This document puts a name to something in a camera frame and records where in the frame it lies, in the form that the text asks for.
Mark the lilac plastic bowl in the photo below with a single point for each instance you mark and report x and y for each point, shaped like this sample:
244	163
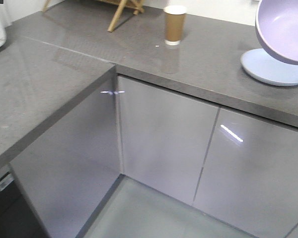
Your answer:
276	26

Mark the brown paper cup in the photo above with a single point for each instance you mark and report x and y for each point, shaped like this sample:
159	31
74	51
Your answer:
174	24

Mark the light blue plate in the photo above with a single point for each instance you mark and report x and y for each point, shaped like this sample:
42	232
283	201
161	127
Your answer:
261	66

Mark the wooden rack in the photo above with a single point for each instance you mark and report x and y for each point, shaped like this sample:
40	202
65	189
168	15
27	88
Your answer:
91	16

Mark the grey cabinet door right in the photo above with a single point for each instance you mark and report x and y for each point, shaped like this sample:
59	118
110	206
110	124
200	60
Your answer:
69	169

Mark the black disinfection cabinet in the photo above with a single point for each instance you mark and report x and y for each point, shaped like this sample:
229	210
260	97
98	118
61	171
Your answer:
16	218

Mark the grey corner cabinet door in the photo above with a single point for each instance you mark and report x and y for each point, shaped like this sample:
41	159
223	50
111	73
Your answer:
165	137

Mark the grey far cabinet door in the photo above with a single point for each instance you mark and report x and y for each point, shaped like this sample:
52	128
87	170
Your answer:
250	175

